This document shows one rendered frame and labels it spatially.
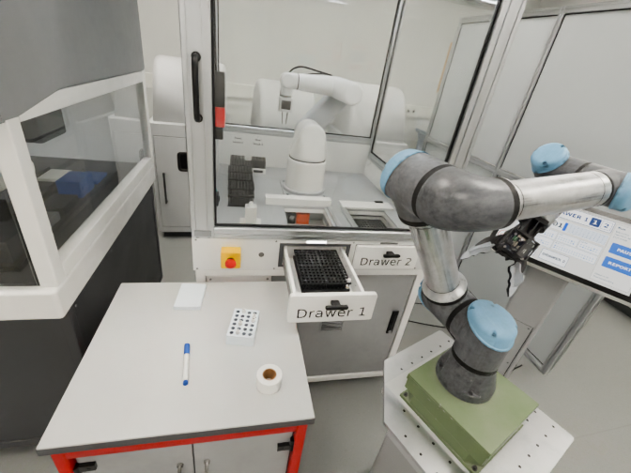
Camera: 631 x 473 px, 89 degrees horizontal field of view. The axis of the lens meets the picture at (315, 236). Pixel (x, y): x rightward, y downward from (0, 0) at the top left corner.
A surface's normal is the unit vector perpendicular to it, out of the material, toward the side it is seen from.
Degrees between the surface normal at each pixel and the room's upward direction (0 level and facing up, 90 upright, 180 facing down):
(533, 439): 0
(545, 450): 0
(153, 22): 90
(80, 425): 0
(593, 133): 90
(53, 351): 90
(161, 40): 90
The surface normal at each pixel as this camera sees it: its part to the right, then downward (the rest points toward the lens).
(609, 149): -0.96, 0.00
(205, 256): 0.19, 0.50
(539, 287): -0.65, 0.29
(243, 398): 0.14, -0.87
